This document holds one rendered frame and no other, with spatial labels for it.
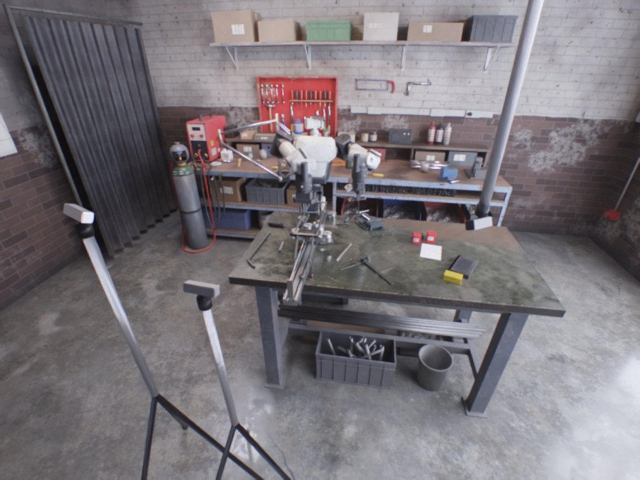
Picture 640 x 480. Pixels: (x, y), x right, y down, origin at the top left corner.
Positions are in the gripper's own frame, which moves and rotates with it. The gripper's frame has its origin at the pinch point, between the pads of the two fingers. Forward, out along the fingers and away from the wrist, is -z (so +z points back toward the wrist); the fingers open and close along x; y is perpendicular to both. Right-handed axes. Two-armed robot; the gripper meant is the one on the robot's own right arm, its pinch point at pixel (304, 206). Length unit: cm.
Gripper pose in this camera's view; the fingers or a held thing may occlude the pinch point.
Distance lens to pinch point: 173.2
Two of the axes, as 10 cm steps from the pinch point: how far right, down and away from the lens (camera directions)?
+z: 0.0, -8.5, -5.2
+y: -1.9, 5.1, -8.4
